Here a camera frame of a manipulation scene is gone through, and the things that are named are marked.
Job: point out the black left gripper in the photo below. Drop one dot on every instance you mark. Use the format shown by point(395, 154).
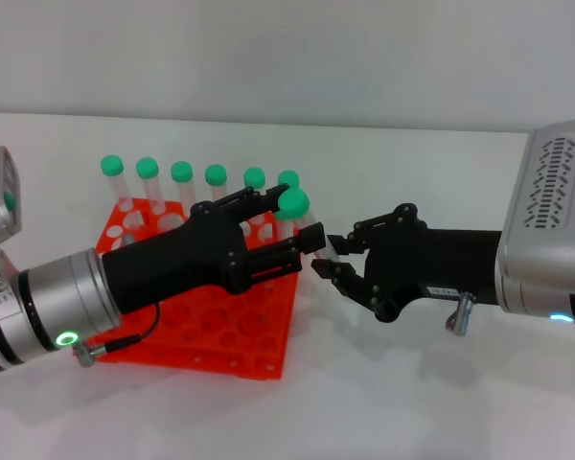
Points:
point(182, 263)

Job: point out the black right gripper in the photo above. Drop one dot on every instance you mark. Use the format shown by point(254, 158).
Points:
point(436, 263)

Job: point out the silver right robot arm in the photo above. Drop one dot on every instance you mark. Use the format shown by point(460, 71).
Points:
point(536, 302)

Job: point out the orange-red test tube rack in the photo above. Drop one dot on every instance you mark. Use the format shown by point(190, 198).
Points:
point(211, 330)

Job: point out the silver vented right wrist camera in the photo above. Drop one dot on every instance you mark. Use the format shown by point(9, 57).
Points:
point(551, 182)

